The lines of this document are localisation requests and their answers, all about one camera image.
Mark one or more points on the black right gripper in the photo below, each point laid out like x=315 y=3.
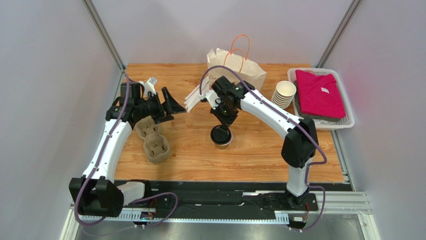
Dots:
x=225 y=118

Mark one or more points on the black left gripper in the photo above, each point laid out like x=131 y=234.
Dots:
x=170 y=106

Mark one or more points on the black plastic cup lid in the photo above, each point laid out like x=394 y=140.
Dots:
x=221 y=134

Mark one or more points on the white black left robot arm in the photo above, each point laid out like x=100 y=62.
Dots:
x=94 y=193

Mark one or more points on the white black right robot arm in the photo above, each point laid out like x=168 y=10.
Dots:
x=300 y=140

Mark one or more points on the white paper takeout bag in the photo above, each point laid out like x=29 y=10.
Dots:
x=237 y=60

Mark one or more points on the white wrapped straws bundle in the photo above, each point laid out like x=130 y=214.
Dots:
x=192 y=99

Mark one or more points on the cardboard cup carrier tray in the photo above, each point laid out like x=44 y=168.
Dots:
x=155 y=145

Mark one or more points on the stack of paper cups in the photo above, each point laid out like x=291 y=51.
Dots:
x=283 y=94

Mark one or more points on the white crumpled cloth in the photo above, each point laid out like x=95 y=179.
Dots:
x=319 y=123

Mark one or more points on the pink folded t-shirt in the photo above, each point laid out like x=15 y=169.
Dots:
x=303 y=76

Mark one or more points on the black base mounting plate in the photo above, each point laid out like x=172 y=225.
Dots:
x=229 y=201

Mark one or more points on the white plastic laundry basket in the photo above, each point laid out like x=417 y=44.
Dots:
x=348 y=121

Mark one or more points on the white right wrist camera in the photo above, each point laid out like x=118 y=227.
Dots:
x=211 y=97

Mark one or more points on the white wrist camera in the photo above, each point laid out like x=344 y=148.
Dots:
x=211 y=97
x=149 y=87

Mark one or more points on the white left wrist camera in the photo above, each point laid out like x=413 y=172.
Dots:
x=149 y=87

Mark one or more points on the aluminium frame rail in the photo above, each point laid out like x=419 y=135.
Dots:
x=344 y=216

